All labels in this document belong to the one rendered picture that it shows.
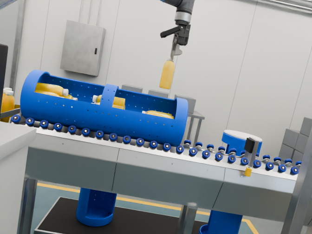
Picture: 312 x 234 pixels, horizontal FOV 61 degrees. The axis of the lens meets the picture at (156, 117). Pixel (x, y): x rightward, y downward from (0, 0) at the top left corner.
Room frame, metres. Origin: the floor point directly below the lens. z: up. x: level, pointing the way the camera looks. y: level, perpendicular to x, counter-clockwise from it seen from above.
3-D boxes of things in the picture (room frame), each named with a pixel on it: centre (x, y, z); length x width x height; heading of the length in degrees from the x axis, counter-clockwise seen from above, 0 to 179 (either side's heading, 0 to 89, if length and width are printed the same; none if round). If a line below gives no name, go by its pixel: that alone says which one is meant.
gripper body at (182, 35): (1.55, -0.04, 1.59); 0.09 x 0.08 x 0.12; 94
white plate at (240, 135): (1.97, -0.66, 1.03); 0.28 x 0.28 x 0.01
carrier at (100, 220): (1.98, 0.32, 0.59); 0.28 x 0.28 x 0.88
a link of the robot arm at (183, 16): (1.56, -0.04, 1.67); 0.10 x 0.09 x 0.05; 4
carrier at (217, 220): (1.97, -0.66, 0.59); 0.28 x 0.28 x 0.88
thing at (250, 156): (1.58, -0.59, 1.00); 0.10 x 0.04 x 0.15; 4
